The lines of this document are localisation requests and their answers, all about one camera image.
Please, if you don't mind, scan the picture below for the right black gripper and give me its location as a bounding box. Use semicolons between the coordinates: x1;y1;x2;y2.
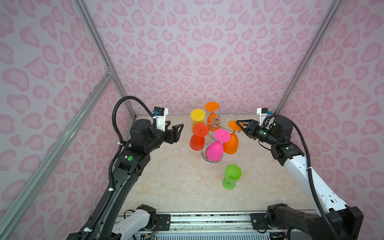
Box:
236;120;280;146

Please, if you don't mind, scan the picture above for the orange wine glass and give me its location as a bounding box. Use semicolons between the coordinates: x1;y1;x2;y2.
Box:
223;121;242;155
205;102;221;132

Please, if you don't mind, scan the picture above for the pink wine glass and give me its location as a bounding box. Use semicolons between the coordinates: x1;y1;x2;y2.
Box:
206;129;231;162

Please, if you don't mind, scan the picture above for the green wine glass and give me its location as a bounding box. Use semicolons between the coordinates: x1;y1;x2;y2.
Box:
222;164;242;190

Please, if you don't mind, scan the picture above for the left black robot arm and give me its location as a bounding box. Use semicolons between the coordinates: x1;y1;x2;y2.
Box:
67;119;184;240

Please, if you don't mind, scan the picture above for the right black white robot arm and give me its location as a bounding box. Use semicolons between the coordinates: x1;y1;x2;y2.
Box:
236;115;364;240

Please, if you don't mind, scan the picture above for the red wine glass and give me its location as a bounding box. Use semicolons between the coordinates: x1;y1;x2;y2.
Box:
190;123;209;151

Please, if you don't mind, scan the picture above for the yellow wine glass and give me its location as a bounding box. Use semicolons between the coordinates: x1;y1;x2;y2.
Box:
191;109;206;134

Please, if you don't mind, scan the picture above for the left diagonal aluminium strut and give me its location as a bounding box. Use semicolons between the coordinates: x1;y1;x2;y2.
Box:
1;73;115;240

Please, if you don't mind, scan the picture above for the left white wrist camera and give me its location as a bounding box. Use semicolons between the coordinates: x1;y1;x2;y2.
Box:
153;107;168;132

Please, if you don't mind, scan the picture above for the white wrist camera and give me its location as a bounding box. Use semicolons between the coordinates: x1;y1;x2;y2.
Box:
153;107;168;132
257;108;273;127

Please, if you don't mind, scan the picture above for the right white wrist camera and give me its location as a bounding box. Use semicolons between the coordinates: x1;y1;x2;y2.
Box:
257;108;273;127

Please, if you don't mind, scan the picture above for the chrome wire glass rack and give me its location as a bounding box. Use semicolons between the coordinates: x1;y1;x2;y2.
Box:
201;110;240;164

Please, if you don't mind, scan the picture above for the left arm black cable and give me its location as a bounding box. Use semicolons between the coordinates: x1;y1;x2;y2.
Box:
80;95;155;240

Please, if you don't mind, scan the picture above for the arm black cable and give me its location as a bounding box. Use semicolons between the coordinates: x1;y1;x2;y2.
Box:
262;114;340;240
80;95;155;240

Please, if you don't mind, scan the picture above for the left corner aluminium post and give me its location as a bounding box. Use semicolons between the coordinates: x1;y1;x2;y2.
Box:
73;0;138;119

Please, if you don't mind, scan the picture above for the corner aluminium post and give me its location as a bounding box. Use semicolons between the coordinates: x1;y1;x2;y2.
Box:
73;0;138;119
275;0;343;114

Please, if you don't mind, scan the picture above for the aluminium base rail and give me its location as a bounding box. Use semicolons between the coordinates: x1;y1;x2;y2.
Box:
80;209;344;240

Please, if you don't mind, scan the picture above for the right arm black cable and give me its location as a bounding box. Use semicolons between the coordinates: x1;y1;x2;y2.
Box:
262;114;340;240

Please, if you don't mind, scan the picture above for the right corner aluminium post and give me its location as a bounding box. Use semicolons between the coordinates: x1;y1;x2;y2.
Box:
275;0;343;114

